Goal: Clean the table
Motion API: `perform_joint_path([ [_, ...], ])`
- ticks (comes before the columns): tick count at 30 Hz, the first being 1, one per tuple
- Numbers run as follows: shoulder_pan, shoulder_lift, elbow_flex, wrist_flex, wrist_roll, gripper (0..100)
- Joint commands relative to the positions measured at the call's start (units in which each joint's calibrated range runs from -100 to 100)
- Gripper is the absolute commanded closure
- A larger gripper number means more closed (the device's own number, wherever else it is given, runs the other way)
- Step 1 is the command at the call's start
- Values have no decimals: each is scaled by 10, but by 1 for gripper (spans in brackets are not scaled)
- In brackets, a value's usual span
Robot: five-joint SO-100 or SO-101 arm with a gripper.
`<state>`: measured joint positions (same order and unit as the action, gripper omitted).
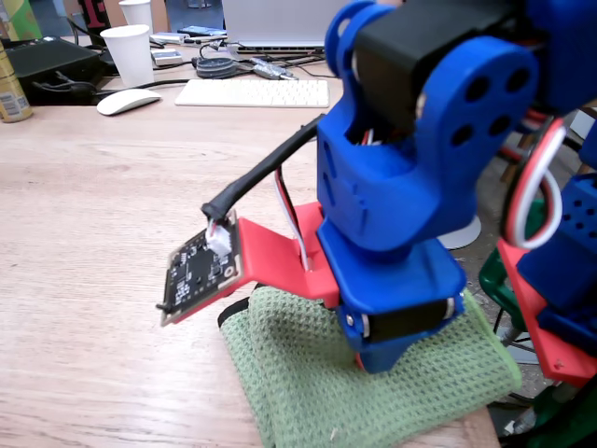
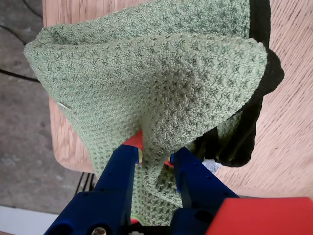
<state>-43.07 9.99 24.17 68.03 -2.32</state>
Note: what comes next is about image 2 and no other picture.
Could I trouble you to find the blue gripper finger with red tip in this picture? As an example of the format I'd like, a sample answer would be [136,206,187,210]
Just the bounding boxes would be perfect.
[163,146,240,235]
[45,129,145,235]

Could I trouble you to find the green waffle cloth black trim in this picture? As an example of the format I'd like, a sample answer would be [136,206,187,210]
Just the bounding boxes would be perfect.
[23,0,286,226]

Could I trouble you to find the pale flat floor plate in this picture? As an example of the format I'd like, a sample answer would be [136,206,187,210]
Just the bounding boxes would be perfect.
[0,205,59,235]

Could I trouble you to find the grey duct tape piece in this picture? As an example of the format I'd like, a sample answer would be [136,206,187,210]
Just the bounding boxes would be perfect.
[202,158,220,175]

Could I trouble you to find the red camera mount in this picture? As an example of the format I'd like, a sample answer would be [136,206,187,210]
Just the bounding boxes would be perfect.
[204,196,313,235]

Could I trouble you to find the black floor cable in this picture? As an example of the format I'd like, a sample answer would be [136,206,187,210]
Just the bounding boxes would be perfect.
[0,69,41,83]

